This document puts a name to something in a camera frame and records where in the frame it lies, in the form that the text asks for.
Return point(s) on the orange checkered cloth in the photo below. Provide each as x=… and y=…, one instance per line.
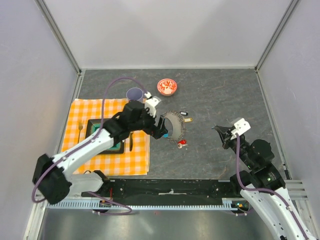
x=130, y=163

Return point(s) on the aluminium corner frame post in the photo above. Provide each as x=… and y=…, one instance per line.
x=276, y=34

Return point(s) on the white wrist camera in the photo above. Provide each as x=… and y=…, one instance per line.
x=151, y=103
x=240, y=126

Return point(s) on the silver fork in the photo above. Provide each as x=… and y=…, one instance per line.
x=80, y=128

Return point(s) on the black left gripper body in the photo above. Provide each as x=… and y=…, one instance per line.
x=150, y=128

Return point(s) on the grey cable duct rail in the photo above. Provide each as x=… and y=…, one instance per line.
x=96, y=204

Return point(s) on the left aluminium frame post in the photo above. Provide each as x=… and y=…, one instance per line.
x=58, y=34

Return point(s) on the yellow tagged key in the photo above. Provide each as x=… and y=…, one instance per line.
x=188, y=120

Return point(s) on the black handled knife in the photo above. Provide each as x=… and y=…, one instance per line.
x=131, y=141

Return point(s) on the red patterned ceramic bowl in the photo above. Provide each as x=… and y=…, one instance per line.
x=167, y=87

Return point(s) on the metal chain keyring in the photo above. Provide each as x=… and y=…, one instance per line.
x=178, y=125

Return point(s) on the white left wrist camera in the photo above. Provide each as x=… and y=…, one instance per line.
x=151, y=103

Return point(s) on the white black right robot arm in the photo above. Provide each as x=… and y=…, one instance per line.
x=259, y=182

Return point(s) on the black tagged key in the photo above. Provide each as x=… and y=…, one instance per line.
x=183, y=113

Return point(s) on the lilac plastic cup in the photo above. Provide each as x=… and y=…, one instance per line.
x=135, y=94

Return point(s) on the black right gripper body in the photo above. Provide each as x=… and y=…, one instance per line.
x=228, y=142

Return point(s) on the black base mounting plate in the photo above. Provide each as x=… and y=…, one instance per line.
x=121, y=188

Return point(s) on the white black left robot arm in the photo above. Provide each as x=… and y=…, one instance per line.
x=52, y=175

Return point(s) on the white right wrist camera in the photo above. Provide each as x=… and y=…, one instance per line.
x=240, y=126

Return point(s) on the black teal square plate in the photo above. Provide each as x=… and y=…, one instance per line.
x=92, y=126

